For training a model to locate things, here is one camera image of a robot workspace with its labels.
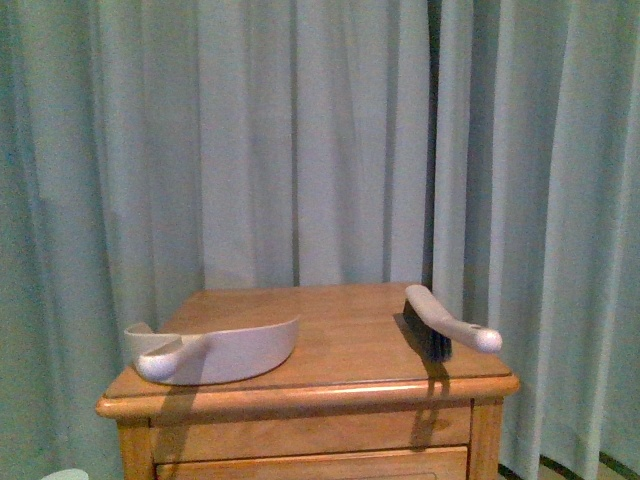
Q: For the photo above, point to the grey plastic dustpan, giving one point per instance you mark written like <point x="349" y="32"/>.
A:
<point x="207" y="354"/>

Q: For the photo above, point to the wooden nightstand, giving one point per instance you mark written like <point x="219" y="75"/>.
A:
<point x="357" y="399"/>

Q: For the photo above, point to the light green curtain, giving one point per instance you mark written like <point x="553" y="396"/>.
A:
<point x="489" y="149"/>

